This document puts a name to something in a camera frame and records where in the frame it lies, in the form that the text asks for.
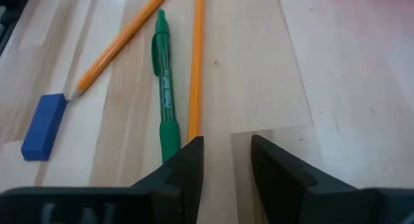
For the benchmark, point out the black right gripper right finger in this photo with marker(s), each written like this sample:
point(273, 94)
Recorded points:
point(284, 191)

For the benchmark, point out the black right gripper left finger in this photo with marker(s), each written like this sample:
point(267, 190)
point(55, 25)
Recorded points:
point(181, 185)

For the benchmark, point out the green ballpoint pen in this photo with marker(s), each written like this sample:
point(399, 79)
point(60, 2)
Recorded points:
point(165, 88)

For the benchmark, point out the orange pencil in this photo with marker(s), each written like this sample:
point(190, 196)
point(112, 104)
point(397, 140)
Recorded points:
point(119, 42)
point(196, 72)

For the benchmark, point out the blue eraser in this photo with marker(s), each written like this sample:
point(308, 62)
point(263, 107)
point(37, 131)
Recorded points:
point(43, 128)

